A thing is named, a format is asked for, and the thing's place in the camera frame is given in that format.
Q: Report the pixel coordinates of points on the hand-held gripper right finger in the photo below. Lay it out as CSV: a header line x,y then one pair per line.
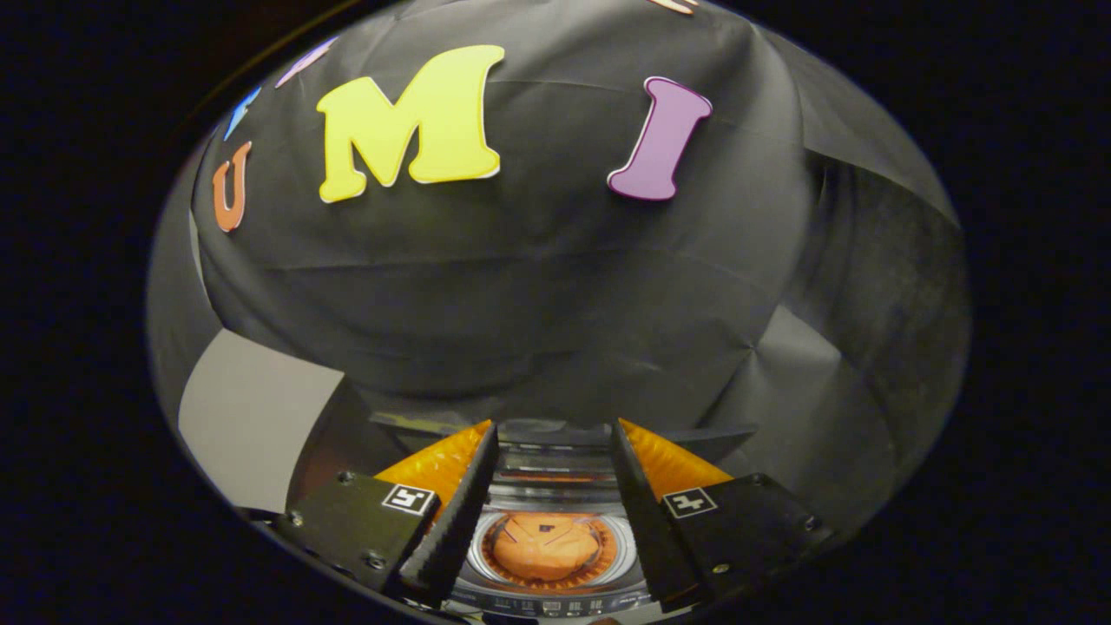
x,y
647,521

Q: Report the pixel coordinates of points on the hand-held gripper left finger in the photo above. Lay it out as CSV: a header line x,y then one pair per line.
x,y
456,521

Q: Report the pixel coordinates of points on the orange polo shirt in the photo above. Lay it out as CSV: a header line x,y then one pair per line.
x,y
547,547

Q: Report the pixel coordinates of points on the black backdrop cloth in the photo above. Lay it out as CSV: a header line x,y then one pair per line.
x,y
555,286

